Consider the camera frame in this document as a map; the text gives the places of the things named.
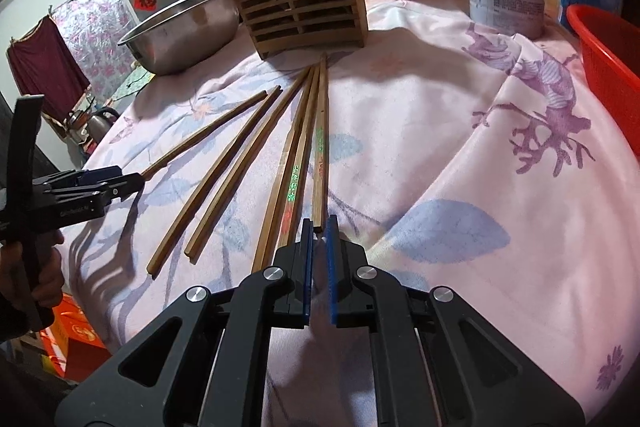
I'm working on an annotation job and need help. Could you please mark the floral hanging cloth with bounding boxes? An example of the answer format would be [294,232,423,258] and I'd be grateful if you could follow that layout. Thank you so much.
[51,0,137,102]

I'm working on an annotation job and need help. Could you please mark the orange red bag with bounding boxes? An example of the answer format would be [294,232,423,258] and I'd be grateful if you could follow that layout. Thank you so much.
[40,294,111,383]

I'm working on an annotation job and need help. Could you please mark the metal kettle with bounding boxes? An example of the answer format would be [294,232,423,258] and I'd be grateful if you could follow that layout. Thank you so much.
[65,106,120,143]

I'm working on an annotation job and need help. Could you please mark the green patterned side table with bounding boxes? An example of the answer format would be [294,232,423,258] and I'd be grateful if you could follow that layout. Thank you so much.
[111,65,154,102]

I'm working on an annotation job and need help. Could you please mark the wooden chopstick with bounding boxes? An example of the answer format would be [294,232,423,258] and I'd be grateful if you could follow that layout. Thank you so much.
[278,64,320,247]
[146,86,282,279]
[311,54,329,234]
[252,65,317,273]
[184,66,311,265]
[141,90,267,181]

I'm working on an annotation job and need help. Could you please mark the stainless steel bowl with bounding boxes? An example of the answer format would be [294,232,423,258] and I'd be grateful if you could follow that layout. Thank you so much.
[117,0,240,76]

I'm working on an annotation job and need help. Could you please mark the red plastic colander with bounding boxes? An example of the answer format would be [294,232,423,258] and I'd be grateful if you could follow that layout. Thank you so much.
[566,4,639,155]

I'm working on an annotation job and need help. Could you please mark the maroon hanging cloth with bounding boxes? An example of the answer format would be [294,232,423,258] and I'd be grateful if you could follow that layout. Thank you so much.
[6,15,90,122]

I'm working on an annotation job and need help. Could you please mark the person's left hand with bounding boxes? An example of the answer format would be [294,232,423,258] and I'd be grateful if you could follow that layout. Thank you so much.
[0,229,66,310]

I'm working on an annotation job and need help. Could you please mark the pink floral tablecloth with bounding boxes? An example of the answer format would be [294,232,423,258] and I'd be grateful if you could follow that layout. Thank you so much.
[62,0,639,426]

